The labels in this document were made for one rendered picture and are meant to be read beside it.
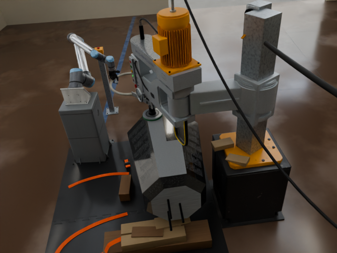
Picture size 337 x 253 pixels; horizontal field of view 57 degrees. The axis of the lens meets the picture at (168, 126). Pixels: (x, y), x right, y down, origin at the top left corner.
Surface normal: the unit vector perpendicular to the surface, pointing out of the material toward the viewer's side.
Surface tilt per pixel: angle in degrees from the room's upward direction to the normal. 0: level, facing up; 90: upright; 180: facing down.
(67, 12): 90
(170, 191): 90
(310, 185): 0
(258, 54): 90
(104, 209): 0
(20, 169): 0
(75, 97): 90
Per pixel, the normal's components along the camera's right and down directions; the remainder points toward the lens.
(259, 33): -0.80, 0.40
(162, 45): 0.46, 0.51
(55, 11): -0.01, 0.60
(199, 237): -0.07, -0.80
